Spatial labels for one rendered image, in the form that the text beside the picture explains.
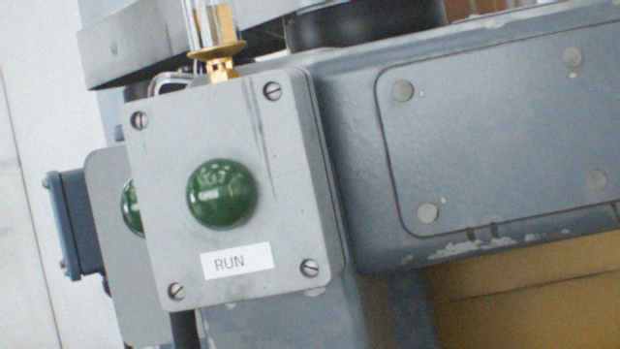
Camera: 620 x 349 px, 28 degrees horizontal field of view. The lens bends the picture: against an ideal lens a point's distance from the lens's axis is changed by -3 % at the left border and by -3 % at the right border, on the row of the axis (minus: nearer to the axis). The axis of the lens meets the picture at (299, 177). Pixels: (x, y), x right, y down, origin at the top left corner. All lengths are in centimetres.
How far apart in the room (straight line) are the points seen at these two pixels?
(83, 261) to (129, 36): 20
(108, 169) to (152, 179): 47
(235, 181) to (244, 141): 2
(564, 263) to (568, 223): 24
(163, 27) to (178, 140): 36
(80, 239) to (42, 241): 528
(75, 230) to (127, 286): 6
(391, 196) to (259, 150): 7
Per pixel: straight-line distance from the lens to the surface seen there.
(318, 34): 67
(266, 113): 51
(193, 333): 60
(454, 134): 55
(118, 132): 105
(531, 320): 85
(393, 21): 67
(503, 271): 80
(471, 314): 85
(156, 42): 89
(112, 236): 100
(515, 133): 55
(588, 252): 80
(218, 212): 50
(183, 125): 52
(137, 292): 100
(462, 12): 104
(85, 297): 626
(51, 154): 623
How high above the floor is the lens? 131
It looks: 3 degrees down
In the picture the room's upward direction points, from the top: 12 degrees counter-clockwise
